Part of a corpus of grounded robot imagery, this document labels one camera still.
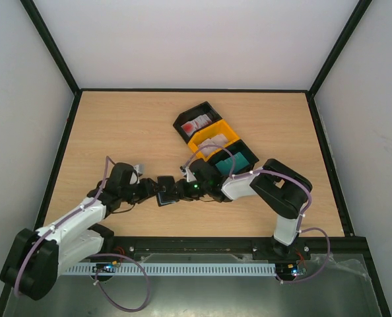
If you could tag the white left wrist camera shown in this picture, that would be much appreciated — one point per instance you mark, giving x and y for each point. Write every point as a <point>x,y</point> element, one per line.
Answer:
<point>139,169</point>

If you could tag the teal card stack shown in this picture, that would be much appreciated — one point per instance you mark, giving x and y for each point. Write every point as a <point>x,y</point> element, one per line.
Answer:
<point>238,161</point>

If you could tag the white slotted cable duct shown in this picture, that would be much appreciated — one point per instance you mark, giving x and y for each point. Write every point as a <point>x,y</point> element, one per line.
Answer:
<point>153,269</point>

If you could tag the black bin with teal cards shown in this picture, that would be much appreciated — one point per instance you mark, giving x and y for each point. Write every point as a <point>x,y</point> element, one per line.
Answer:
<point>237,146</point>

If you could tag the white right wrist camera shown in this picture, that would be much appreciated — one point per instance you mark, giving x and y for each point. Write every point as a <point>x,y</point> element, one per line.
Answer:
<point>187,174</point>

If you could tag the red white card stack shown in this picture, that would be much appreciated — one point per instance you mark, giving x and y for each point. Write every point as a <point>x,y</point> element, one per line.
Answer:
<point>196,124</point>

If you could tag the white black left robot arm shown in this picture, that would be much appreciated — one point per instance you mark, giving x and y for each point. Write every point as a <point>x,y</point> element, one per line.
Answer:
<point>33,278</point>

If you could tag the white floral card stack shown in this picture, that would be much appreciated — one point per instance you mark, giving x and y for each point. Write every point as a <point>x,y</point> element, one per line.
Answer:
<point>209,145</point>

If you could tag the black bin with red cards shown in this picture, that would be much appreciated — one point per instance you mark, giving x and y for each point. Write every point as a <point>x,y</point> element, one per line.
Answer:
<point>192,113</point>

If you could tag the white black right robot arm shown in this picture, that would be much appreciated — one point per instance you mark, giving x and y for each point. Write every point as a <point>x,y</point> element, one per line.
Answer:
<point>285,191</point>

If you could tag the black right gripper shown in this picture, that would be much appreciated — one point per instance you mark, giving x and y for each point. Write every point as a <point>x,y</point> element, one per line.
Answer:
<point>181,192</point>

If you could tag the yellow plastic bin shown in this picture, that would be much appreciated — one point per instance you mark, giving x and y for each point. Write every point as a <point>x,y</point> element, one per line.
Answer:
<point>207,132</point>

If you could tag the black aluminium frame rail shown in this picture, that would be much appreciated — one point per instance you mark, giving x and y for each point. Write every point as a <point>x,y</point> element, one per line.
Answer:
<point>258,249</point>

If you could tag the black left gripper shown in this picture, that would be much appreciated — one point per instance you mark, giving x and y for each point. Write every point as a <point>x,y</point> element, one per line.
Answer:
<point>148,191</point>

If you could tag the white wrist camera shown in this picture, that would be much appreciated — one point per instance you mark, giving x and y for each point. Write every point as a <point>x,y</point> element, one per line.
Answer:
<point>187,174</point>
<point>139,169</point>

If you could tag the black leather card holder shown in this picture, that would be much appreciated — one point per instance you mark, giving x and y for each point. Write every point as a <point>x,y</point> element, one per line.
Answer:
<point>167,193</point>

